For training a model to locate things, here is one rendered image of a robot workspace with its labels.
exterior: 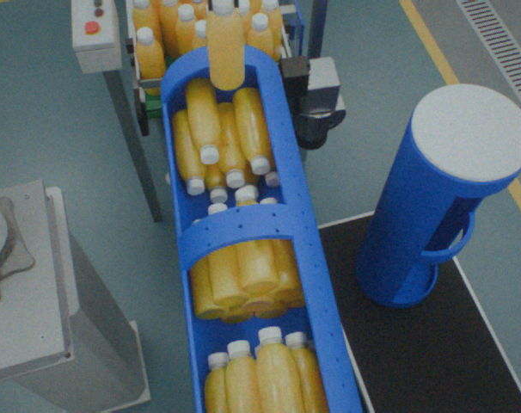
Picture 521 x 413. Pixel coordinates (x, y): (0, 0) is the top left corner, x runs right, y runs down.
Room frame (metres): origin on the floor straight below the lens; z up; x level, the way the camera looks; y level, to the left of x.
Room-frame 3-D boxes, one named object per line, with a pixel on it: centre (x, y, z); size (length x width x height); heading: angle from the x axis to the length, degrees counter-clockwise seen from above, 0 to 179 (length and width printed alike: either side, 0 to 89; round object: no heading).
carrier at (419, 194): (0.81, -0.52, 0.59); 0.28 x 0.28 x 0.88
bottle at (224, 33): (0.79, 0.05, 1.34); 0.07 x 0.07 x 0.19
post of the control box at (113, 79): (1.13, 0.40, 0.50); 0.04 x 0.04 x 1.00; 9
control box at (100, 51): (1.13, 0.40, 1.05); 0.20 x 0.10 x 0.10; 9
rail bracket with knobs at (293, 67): (1.04, -0.10, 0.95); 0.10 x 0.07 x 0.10; 99
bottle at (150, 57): (1.06, 0.27, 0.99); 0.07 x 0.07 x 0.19
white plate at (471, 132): (0.81, -0.52, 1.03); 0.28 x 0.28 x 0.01
